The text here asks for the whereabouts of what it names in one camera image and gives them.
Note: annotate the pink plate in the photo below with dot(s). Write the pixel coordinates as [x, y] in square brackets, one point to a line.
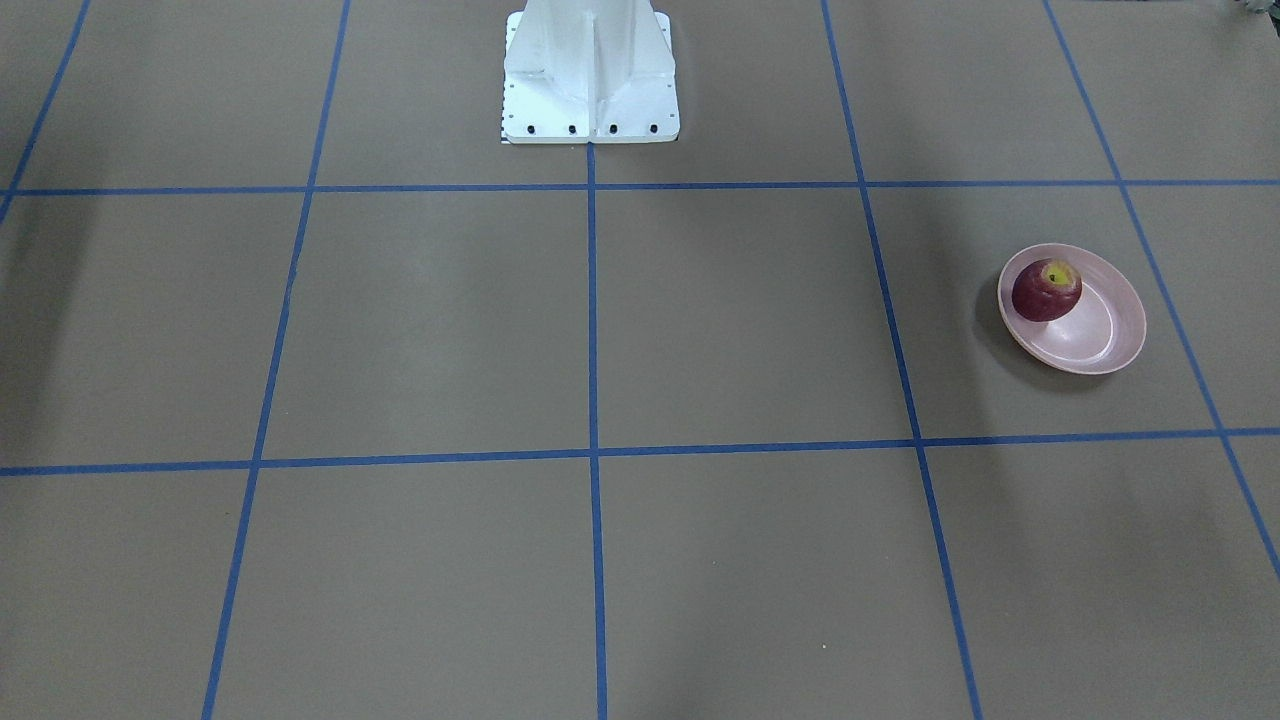
[1104, 332]

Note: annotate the red apple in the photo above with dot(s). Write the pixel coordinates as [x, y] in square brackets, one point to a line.
[1046, 289]

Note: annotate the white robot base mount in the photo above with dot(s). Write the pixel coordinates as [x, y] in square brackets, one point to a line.
[589, 72]

